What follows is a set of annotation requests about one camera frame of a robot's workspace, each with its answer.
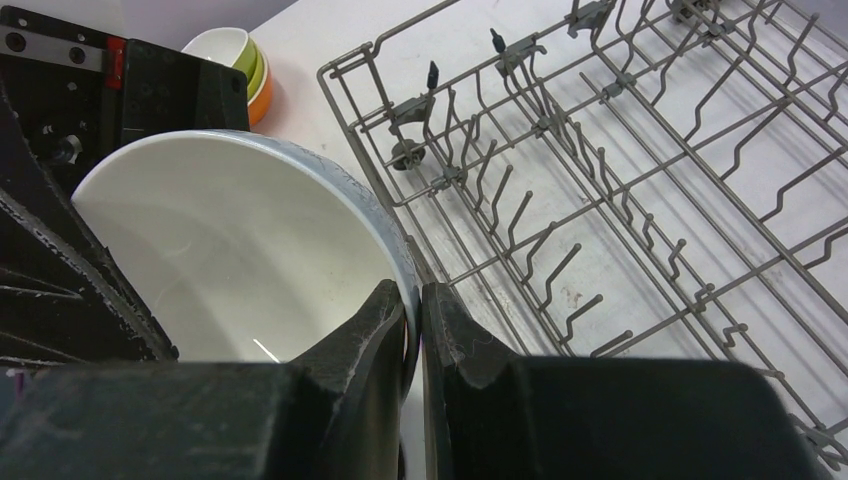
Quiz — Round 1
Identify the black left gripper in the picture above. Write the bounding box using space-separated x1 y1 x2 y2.
1 5 249 366

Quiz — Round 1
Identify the white bowl with blue outside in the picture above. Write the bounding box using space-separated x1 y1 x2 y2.
71 130 420 392

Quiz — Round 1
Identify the white square bowl green outside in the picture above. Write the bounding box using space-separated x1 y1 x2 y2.
181 27 264 98

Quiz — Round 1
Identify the white bowl orange outside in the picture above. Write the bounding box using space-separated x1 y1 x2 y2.
247 53 273 128

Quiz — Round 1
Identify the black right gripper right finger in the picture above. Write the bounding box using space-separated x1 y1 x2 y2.
421 283 826 479

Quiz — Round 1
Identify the grey wire dish rack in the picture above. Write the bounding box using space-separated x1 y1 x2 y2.
317 1 847 479

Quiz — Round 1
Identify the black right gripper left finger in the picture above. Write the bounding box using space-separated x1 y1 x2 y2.
1 280 405 479

